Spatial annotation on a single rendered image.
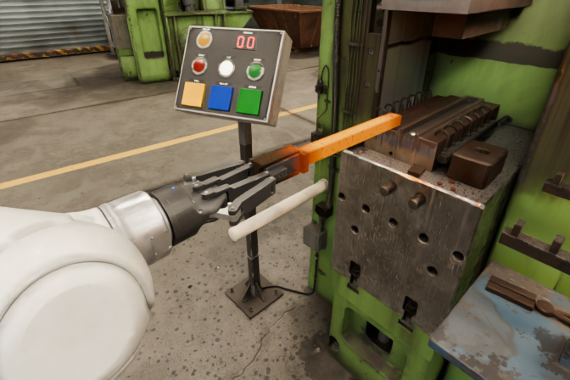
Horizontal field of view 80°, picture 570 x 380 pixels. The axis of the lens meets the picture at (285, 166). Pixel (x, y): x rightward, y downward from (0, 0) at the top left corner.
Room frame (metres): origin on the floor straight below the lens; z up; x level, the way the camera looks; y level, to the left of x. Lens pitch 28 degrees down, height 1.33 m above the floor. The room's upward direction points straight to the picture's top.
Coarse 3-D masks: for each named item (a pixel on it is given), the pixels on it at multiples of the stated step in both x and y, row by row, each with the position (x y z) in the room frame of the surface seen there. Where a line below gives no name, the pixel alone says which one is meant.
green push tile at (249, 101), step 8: (240, 88) 1.03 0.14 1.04; (240, 96) 1.01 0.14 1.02; (248, 96) 1.01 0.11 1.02; (256, 96) 1.00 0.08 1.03; (240, 104) 1.00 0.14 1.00; (248, 104) 0.99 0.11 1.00; (256, 104) 0.98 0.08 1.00; (240, 112) 0.99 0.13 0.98; (248, 112) 0.98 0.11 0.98; (256, 112) 0.97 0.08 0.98
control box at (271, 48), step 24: (192, 48) 1.16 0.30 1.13; (216, 48) 1.13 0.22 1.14; (240, 48) 1.10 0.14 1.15; (264, 48) 1.07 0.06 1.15; (288, 48) 1.11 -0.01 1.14; (192, 72) 1.12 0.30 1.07; (216, 72) 1.09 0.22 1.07; (240, 72) 1.06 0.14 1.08; (264, 72) 1.04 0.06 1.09; (264, 96) 1.00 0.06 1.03; (240, 120) 1.04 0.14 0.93; (264, 120) 0.96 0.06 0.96
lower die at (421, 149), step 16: (448, 96) 1.12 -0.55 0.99; (400, 112) 0.99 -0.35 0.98; (416, 112) 0.96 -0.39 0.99; (432, 112) 0.93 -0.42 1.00; (464, 112) 0.95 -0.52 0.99; (480, 112) 0.95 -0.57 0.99; (496, 112) 1.01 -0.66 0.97; (400, 128) 0.81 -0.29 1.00; (432, 128) 0.82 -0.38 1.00; (448, 128) 0.83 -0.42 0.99; (368, 144) 0.87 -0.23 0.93; (384, 144) 0.83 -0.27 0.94; (400, 144) 0.80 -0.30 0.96; (416, 144) 0.77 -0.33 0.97; (432, 144) 0.74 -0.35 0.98; (416, 160) 0.76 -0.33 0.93; (432, 160) 0.74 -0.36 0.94
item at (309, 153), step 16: (352, 128) 0.64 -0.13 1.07; (368, 128) 0.64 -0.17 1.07; (384, 128) 0.67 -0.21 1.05; (320, 144) 0.55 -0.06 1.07; (336, 144) 0.57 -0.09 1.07; (352, 144) 0.60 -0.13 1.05; (256, 160) 0.46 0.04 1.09; (272, 160) 0.47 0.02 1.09; (304, 160) 0.50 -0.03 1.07; (288, 176) 0.49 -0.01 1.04
